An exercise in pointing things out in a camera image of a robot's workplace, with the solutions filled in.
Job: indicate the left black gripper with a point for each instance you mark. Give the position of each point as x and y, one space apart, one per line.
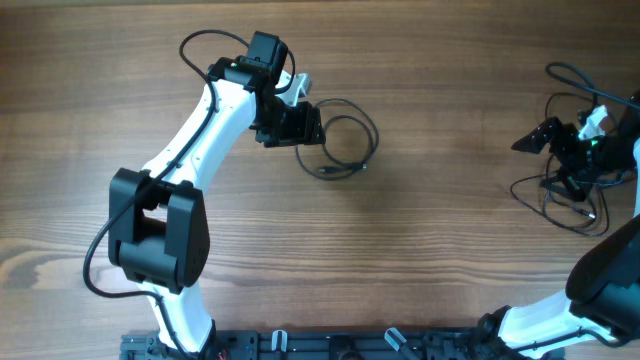
303 132

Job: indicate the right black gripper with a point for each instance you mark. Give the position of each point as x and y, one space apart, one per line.
577 185

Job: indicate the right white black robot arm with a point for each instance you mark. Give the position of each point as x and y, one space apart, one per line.
601 299

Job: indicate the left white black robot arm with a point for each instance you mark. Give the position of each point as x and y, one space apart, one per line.
157 229

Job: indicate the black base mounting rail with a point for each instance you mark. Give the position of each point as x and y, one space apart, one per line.
445 344

